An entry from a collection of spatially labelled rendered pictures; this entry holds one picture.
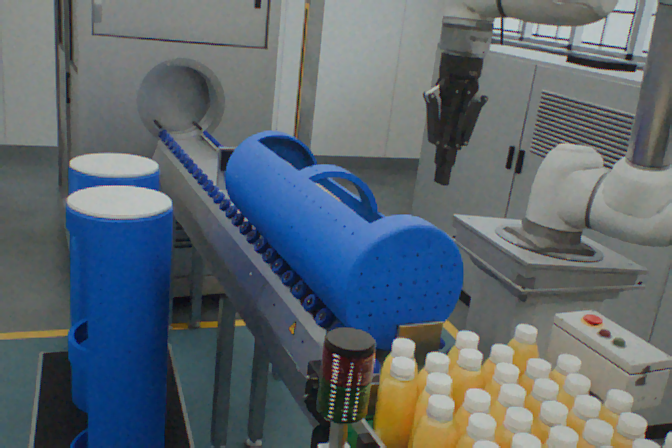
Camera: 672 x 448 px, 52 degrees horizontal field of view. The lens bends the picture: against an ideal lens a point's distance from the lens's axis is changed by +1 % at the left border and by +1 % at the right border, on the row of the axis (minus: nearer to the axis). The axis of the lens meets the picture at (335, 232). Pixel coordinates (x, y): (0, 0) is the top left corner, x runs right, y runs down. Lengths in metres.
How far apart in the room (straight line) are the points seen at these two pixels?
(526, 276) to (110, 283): 1.09
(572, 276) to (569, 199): 0.20
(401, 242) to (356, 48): 5.41
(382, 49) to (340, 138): 0.93
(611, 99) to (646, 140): 1.42
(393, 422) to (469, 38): 0.66
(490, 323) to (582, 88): 1.60
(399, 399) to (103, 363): 1.11
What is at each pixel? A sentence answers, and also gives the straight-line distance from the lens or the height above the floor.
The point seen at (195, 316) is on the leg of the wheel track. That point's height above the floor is 0.07.
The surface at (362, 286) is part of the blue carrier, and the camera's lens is 1.37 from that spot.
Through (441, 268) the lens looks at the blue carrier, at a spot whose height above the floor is 1.14.
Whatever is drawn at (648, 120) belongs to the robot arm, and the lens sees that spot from 1.76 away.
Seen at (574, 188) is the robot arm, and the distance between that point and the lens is 1.87.
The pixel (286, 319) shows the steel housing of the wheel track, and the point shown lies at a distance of 1.72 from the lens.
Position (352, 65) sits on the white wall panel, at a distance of 6.73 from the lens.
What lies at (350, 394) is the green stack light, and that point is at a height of 1.20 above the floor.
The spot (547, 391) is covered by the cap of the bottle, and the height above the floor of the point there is 1.08.
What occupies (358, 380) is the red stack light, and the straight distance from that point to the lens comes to 0.84.
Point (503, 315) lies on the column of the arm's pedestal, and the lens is 1.93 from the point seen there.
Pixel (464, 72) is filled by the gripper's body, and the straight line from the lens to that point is 1.25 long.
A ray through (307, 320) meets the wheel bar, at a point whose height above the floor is 0.92.
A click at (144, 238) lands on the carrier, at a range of 1.94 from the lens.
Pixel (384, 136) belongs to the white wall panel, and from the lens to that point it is 6.98.
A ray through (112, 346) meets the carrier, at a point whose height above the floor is 0.65.
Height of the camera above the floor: 1.65
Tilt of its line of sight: 19 degrees down
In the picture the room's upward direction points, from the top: 7 degrees clockwise
